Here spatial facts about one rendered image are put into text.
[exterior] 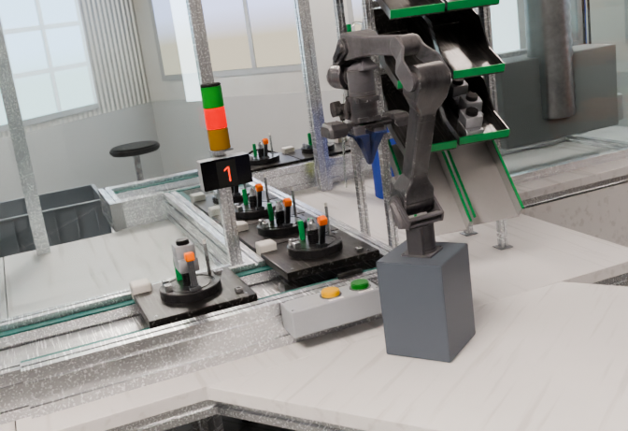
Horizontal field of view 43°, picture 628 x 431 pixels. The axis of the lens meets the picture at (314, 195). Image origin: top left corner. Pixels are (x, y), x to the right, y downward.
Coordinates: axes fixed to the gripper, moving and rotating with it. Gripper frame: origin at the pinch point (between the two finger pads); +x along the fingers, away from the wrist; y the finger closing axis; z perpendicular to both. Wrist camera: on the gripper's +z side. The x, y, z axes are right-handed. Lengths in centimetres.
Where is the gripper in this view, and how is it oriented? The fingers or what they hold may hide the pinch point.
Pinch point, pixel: (368, 148)
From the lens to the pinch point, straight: 170.8
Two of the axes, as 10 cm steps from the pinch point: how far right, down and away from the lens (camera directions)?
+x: 1.2, 9.6, 2.5
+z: -3.7, -1.9, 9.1
